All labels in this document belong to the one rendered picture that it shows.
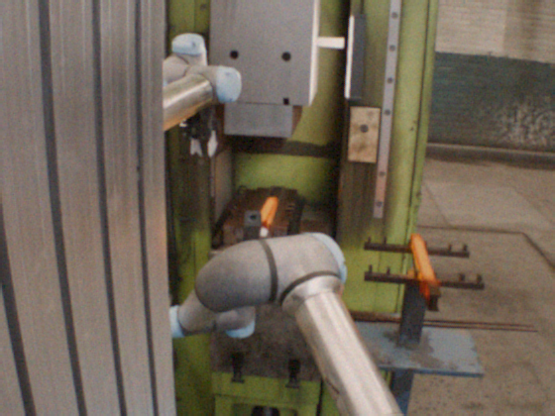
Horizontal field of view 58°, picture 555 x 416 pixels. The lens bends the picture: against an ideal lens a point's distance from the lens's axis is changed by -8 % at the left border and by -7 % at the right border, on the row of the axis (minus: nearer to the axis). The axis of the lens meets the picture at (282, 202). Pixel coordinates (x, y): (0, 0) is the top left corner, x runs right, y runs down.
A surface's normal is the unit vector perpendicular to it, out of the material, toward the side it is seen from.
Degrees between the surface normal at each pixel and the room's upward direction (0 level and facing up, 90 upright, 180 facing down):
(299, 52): 90
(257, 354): 90
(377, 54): 90
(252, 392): 90
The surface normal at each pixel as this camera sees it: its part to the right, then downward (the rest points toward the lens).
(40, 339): 0.94, 0.15
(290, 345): -0.11, 0.30
